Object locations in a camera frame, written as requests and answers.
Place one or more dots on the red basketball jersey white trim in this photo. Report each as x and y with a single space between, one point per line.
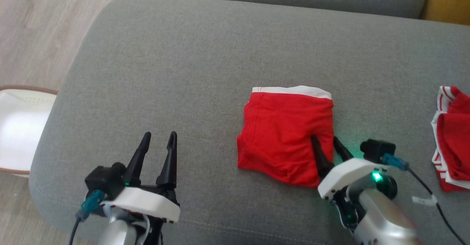
453 138

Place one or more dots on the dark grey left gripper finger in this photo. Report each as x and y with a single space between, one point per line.
137 162
167 164

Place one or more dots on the white laundry basket brown rim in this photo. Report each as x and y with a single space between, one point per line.
20 131

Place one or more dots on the red shorts white stripe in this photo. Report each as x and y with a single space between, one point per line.
282 134

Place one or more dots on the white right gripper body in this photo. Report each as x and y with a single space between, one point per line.
345 173

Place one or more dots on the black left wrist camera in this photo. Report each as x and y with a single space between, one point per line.
104 179

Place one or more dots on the yellow sofa cushion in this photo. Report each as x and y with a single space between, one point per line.
448 2

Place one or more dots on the grey fabric sofa chaise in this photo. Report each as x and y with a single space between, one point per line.
183 90

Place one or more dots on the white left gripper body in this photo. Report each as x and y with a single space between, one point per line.
147 201

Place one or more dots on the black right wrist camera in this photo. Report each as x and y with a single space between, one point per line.
377 150

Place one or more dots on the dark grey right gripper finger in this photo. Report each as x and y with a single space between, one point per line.
342 150
321 157

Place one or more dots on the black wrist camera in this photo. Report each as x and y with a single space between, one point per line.
377 150
104 179

